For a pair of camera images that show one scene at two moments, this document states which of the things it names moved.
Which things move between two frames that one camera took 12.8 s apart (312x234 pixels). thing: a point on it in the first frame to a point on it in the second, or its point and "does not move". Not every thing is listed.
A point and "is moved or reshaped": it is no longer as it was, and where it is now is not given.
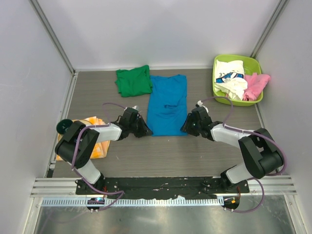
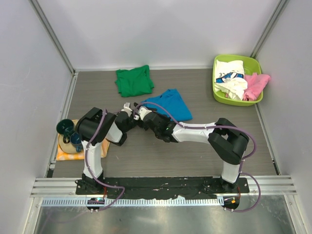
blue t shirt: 167,108 is moved or reshaped
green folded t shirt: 134,82 does not move
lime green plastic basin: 251,65 does not move
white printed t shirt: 230,78 does not move
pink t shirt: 256,84 does not move
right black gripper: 186,126 to 167,119
